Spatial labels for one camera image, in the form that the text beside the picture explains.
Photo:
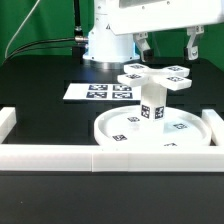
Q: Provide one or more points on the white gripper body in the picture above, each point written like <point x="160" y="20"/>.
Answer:
<point x="136" y="16"/>

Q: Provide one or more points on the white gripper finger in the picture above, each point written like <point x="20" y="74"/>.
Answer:
<point x="191" y="51"/>
<point x="141" y="41"/>

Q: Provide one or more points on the white cross-shaped table base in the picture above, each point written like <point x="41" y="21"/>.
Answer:
<point x="171" y="77"/>

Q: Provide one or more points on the white round table top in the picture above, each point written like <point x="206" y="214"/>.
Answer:
<point x="124" y="127"/>

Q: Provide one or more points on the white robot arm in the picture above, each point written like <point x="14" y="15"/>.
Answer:
<point x="105" y="48"/>

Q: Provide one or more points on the white marker sheet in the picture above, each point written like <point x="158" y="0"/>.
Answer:
<point x="107" y="92"/>

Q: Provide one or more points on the white U-shaped fence frame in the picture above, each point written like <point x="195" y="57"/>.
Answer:
<point x="15" y="157"/>

